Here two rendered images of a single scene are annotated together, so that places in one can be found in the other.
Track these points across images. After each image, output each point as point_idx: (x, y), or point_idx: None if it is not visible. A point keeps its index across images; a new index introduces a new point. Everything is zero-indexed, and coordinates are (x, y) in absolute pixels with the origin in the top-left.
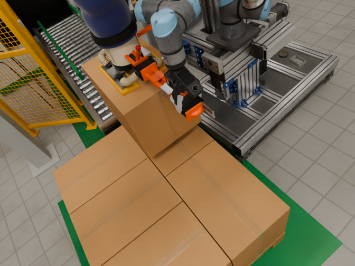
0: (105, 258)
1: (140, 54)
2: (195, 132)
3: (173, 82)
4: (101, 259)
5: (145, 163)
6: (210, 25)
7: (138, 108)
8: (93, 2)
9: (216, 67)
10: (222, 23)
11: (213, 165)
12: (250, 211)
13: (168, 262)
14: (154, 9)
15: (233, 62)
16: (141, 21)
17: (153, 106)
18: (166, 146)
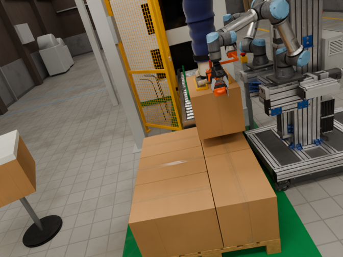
0: (145, 182)
1: None
2: (241, 141)
3: (212, 70)
4: (143, 181)
5: (197, 148)
6: None
7: (200, 98)
8: (197, 35)
9: (264, 93)
10: (276, 67)
11: (240, 160)
12: (246, 189)
13: (177, 195)
14: None
15: (279, 95)
16: None
17: (211, 101)
18: (213, 136)
